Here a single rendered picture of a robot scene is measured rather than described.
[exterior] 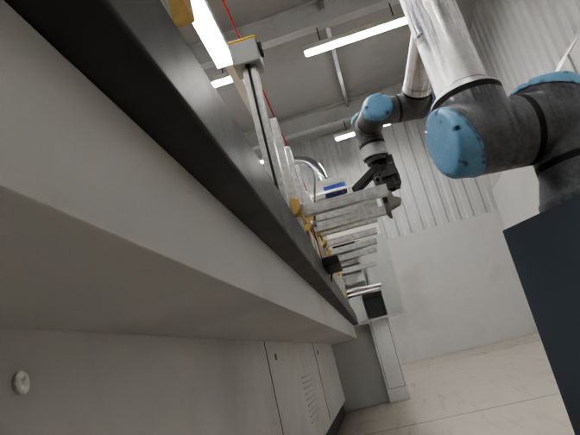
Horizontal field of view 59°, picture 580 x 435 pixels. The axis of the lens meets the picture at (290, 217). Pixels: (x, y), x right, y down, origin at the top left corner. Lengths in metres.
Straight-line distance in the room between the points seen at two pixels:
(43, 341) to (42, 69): 0.36
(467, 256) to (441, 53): 9.53
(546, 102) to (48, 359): 0.97
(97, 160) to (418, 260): 10.29
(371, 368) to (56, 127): 4.10
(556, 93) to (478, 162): 0.22
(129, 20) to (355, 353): 4.08
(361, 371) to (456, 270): 6.47
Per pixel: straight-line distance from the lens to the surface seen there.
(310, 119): 10.23
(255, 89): 1.30
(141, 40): 0.33
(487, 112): 1.08
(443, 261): 10.56
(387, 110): 1.68
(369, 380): 4.32
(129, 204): 0.34
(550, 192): 1.14
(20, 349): 0.57
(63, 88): 0.31
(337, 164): 11.12
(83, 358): 0.65
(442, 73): 1.16
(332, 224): 1.72
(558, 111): 1.15
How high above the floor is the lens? 0.43
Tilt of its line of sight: 16 degrees up
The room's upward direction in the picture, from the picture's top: 13 degrees counter-clockwise
